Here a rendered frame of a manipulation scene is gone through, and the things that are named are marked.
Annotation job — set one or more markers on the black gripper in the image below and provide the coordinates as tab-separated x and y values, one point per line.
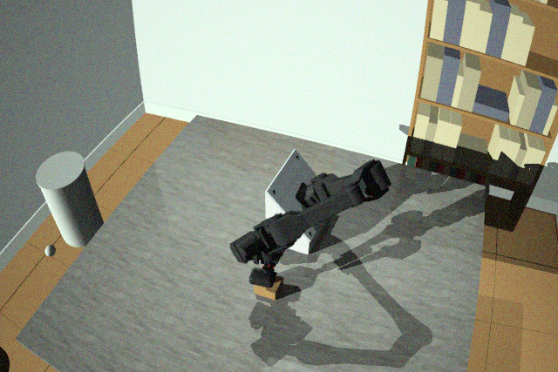
265	276

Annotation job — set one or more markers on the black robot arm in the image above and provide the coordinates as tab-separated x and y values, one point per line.
334	194

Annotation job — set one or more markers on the tan wooden block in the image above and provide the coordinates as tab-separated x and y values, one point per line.
273	292

